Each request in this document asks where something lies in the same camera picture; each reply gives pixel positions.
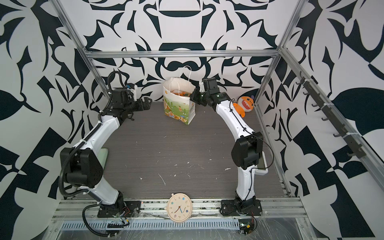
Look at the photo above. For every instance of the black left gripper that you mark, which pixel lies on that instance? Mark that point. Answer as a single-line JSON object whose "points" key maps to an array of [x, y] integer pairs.
{"points": [[140, 105]]}

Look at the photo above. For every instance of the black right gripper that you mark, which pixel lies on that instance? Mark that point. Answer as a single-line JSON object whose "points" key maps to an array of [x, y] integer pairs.
{"points": [[196, 98]]}

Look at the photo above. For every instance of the white green paper bag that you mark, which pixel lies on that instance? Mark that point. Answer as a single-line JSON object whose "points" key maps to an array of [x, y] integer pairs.
{"points": [[179, 108]]}

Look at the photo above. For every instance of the orange snack packet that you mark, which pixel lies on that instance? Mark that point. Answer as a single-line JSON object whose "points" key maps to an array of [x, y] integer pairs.
{"points": [[181, 93]]}

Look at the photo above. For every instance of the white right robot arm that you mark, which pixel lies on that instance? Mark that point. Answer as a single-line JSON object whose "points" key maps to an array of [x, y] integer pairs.
{"points": [[247, 152]]}

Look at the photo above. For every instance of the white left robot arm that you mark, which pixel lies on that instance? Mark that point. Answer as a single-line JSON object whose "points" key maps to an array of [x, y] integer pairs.
{"points": [[81, 171]]}

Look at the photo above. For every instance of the orange shark plush toy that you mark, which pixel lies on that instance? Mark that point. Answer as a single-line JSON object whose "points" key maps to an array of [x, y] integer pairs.
{"points": [[244, 105]]}

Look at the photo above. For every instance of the light green tray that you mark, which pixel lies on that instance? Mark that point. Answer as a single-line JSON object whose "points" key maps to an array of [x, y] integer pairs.
{"points": [[103, 156]]}

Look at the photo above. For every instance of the round wooden clock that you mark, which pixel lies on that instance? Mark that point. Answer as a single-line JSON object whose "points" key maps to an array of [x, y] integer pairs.
{"points": [[179, 208]]}

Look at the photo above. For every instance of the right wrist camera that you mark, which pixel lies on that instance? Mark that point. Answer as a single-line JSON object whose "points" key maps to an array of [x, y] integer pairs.
{"points": [[211, 86]]}

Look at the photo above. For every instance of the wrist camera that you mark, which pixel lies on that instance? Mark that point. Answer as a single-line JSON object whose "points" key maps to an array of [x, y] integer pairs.
{"points": [[211, 86], [133, 89]]}

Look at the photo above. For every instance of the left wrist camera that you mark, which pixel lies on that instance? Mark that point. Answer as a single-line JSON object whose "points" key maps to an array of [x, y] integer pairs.
{"points": [[133, 89]]}

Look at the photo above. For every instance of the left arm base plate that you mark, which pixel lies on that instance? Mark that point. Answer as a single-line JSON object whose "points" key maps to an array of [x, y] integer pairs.
{"points": [[126, 210]]}

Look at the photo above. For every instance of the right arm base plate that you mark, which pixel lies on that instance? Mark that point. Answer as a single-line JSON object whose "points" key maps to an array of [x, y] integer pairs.
{"points": [[237, 207]]}

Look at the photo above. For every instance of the wall hook rail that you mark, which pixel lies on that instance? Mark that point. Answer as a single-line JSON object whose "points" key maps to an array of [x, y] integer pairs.
{"points": [[333, 115]]}

